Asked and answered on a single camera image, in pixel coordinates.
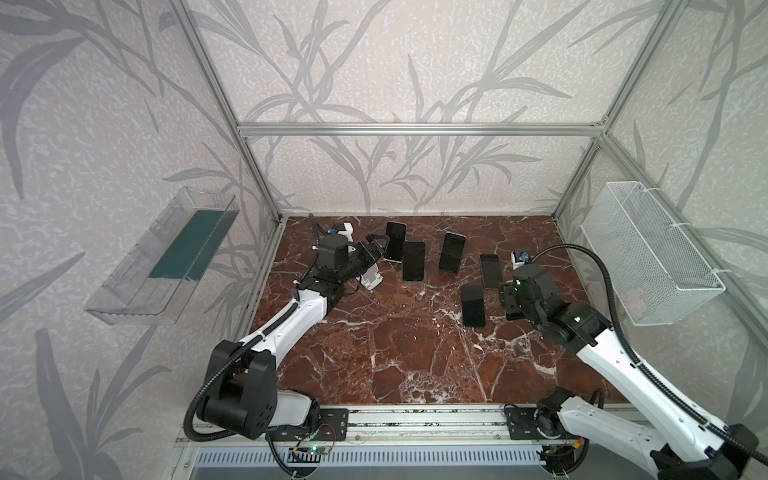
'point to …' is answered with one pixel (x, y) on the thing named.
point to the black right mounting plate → (522, 424)
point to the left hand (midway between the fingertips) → (389, 236)
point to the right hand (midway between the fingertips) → (515, 274)
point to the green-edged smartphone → (452, 252)
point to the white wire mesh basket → (657, 269)
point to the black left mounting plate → (333, 425)
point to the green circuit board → (317, 449)
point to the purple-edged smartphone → (396, 231)
